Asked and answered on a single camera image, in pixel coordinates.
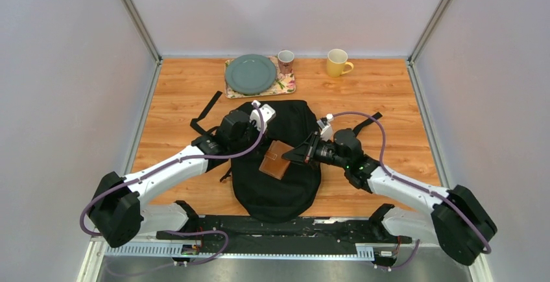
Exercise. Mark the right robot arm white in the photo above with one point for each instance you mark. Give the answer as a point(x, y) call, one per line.
point(451, 218)

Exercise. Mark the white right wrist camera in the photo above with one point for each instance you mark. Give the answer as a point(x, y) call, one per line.
point(326, 129)

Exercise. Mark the small pink floral cup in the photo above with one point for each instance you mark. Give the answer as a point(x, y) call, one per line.
point(285, 61)

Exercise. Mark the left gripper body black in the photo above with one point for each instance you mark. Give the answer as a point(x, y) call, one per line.
point(250, 135)

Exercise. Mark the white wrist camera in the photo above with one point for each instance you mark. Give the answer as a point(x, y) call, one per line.
point(261, 115)
point(326, 129)

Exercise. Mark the floral placemat tray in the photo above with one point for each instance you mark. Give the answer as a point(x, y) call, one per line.
point(284, 84)

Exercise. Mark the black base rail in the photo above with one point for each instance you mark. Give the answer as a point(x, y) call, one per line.
point(302, 235)

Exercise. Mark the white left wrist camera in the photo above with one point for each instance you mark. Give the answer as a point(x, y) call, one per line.
point(261, 115)

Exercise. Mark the brown leather wallet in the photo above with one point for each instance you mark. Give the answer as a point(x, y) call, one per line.
point(273, 163)

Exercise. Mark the black student backpack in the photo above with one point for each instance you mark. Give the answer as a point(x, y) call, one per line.
point(264, 197)

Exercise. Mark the grey-green ceramic plate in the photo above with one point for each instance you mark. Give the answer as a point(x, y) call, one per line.
point(250, 74)

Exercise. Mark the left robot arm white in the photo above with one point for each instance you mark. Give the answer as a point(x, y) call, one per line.
point(121, 206)

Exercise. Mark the yellow ceramic mug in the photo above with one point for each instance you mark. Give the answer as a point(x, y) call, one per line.
point(337, 63)

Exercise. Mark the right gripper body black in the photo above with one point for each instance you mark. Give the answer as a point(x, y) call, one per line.
point(325, 153)

